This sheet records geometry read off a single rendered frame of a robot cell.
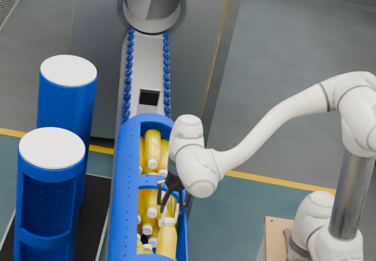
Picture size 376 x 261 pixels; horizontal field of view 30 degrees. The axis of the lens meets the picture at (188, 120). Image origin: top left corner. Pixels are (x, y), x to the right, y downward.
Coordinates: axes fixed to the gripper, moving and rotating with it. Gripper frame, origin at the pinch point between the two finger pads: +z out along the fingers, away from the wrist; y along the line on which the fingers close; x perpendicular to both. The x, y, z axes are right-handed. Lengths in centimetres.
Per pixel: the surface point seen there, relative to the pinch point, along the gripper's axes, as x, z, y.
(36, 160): -47, 22, 52
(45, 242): -43, 66, 46
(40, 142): -59, 22, 53
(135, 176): -22.3, 4.2, 12.7
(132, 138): -46.9, 5.2, 14.5
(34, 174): -44, 27, 53
